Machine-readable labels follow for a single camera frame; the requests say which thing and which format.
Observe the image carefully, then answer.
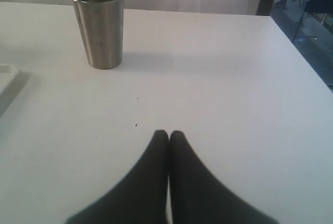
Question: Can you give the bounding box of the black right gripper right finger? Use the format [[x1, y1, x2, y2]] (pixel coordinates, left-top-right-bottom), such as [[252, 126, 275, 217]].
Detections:
[[169, 131, 277, 223]]

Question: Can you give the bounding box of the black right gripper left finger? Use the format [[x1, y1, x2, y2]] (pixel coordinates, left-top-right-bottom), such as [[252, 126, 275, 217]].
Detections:
[[67, 130, 169, 223]]

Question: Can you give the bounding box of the stainless steel cup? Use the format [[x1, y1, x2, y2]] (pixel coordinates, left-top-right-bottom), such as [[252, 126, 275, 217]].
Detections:
[[70, 0, 124, 70]]

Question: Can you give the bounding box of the white rectangular tray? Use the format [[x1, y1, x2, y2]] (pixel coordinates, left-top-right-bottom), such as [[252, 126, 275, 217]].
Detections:
[[1, 64, 30, 116]]

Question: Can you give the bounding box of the dark blue background object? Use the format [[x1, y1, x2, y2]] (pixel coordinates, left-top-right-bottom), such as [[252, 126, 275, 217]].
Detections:
[[257, 0, 332, 89]]

